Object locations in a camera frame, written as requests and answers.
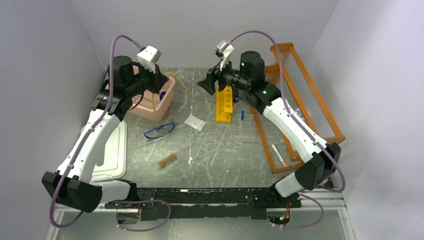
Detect clear acrylic tube rack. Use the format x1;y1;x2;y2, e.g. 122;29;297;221
238;114;257;143

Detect white paper packet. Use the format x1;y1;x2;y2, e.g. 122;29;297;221
184;114;206;132

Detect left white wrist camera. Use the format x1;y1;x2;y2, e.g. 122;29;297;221
136;45;162;74

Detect blue safety glasses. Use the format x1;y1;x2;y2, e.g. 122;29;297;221
143;121;176;140

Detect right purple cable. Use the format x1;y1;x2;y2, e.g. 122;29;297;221
220;30;346;229

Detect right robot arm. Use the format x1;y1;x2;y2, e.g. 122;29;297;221
198;50;341;207

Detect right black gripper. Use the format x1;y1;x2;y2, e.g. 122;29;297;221
197;55;251;96

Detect pink plastic bin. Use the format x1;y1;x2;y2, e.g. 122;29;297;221
107;61;175;122

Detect brown test tube brush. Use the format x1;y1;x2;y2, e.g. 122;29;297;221
157;146;191;169

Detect white plastic lid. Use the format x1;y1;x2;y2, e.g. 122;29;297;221
75;119;127;183

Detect tan rubber tubing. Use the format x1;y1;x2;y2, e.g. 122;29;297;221
151;71;193;122

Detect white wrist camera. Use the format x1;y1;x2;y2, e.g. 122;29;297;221
136;45;162;74
214;40;234;72

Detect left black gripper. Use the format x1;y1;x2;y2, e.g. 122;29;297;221
126;61;170;97

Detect white blue small jar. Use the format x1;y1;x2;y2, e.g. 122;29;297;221
295;107;306;122

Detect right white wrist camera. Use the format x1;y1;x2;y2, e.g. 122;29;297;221
214;40;234;72

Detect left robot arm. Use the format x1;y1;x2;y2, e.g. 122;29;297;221
41;55;169;213

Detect yellow test tube rack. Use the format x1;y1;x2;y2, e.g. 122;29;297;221
215;85;233;123

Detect orange wooden shelf rack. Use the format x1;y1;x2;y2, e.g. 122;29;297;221
251;42;346;174

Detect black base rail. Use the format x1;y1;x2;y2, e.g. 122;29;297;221
105;187;301;221

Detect glass stirring rod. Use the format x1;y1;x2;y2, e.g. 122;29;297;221
135;137;170;150

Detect white orange marker pen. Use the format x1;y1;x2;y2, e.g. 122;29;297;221
271;144;287;168

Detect blue base graduated cylinder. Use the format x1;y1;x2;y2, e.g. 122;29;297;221
159;91;167;101

